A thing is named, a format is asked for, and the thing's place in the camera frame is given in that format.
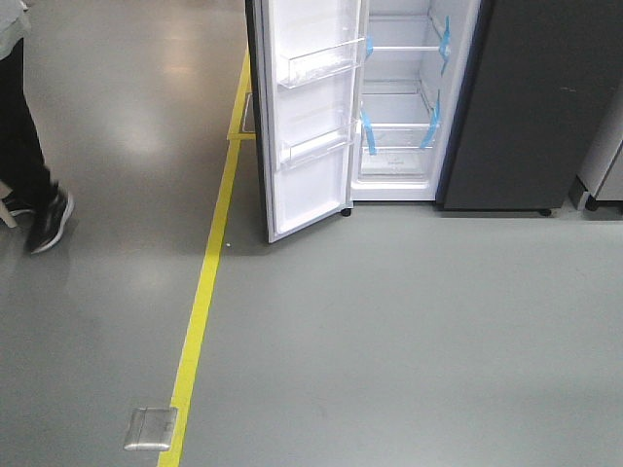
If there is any walking person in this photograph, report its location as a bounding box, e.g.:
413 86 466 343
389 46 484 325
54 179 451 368
1 1 74 254

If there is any metal floor plate near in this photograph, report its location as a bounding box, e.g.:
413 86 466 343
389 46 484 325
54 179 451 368
123 407 178 452

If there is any grey appliance on wheels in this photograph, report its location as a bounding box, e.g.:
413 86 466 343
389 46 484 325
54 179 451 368
569 124 622 211

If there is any upper clear door bin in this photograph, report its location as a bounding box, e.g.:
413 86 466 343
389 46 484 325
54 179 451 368
276 36 367 90

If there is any grey fridge body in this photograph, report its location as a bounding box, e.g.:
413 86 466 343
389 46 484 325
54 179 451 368
351 1 622 214

